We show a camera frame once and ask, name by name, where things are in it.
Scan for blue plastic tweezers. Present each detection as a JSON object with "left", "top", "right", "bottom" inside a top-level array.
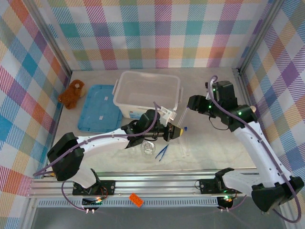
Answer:
[{"left": 155, "top": 144, "right": 169, "bottom": 161}]

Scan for clear plastic storage box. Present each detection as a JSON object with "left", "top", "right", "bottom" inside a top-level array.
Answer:
[{"left": 112, "top": 71, "right": 183, "bottom": 120}]

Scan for round glass flask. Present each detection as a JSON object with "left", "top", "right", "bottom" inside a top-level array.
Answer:
[{"left": 140, "top": 141, "right": 157, "bottom": 158}]

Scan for blue plastic box lid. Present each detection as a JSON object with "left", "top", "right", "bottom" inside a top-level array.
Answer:
[{"left": 78, "top": 84, "right": 123, "bottom": 134}]

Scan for orange toy brick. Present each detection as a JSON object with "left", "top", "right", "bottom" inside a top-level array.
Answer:
[{"left": 129, "top": 192, "right": 145, "bottom": 208}]

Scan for brown teddy bear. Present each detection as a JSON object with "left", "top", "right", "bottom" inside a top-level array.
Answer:
[{"left": 58, "top": 80, "right": 87, "bottom": 110}]

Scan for small black circuit board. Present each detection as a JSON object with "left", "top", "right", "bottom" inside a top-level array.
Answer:
[
  {"left": 81, "top": 197, "right": 104, "bottom": 210},
  {"left": 216, "top": 195, "right": 235, "bottom": 210}
]

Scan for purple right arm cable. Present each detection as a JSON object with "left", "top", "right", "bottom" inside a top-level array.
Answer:
[{"left": 206, "top": 75, "right": 301, "bottom": 224}]

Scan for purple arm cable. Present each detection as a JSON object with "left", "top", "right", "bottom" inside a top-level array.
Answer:
[
  {"left": 206, "top": 75, "right": 301, "bottom": 224},
  {"left": 32, "top": 102, "right": 160, "bottom": 213}
]

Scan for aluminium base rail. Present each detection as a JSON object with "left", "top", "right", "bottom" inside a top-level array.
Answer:
[{"left": 25, "top": 169, "right": 290, "bottom": 199}]

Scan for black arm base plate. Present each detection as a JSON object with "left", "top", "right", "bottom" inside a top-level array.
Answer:
[
  {"left": 72, "top": 180, "right": 117, "bottom": 197},
  {"left": 198, "top": 178, "right": 244, "bottom": 194}
]

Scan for aluminium frame post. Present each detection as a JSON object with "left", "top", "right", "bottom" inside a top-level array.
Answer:
[
  {"left": 22, "top": 0, "right": 73, "bottom": 82},
  {"left": 234, "top": 0, "right": 286, "bottom": 74}
]

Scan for grey slotted cable duct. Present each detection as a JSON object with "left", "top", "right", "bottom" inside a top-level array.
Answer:
[{"left": 37, "top": 199, "right": 221, "bottom": 208}]

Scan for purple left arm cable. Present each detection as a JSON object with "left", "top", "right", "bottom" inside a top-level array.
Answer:
[{"left": 32, "top": 102, "right": 160, "bottom": 213}]

